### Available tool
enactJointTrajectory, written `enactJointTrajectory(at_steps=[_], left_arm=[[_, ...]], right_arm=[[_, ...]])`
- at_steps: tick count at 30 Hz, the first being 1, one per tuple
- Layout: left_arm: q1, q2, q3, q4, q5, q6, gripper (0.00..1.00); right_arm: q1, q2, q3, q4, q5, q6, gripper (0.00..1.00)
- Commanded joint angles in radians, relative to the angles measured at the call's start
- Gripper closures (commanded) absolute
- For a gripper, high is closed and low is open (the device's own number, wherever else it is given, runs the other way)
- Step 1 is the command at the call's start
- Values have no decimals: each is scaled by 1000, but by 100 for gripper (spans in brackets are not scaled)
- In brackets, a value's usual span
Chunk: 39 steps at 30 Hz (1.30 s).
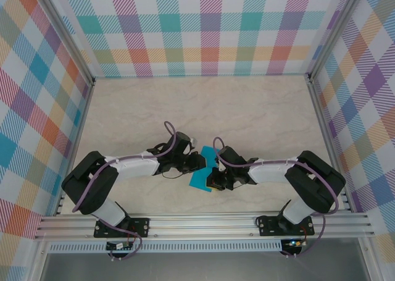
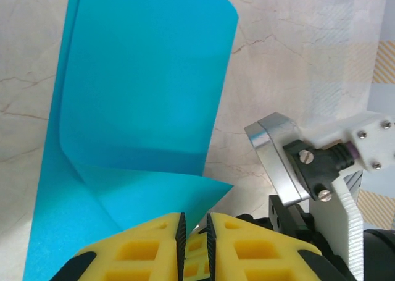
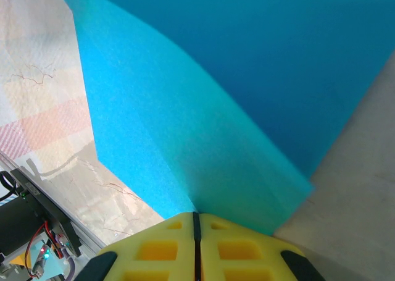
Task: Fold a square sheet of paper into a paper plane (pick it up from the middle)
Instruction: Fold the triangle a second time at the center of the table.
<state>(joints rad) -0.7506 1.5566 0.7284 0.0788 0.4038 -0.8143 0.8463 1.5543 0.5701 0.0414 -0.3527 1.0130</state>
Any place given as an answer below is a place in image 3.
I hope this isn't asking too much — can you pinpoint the black cable loop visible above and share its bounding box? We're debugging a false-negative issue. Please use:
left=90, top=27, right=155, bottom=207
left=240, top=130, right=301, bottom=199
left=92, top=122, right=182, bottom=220
left=0, top=170, right=19, bottom=203

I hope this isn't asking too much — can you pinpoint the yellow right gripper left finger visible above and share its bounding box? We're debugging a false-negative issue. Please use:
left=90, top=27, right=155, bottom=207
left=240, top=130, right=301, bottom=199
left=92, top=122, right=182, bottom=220
left=97, top=212, right=201, bottom=281

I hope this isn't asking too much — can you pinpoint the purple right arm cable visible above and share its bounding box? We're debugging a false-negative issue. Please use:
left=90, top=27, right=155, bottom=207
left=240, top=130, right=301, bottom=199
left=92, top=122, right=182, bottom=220
left=64, top=248, right=78, bottom=281

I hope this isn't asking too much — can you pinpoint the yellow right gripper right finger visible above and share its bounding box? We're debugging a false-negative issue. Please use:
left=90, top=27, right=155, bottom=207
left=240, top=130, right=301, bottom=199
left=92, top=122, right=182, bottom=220
left=197, top=212, right=309, bottom=281

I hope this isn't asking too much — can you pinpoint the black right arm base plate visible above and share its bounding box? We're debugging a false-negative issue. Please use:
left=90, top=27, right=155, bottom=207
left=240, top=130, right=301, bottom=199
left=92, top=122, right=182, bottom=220
left=10, top=168, right=83, bottom=258

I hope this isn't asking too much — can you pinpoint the aluminium mounting rail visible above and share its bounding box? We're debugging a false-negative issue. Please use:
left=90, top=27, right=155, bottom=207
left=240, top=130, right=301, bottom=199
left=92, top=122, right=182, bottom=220
left=0, top=153, right=104, bottom=257

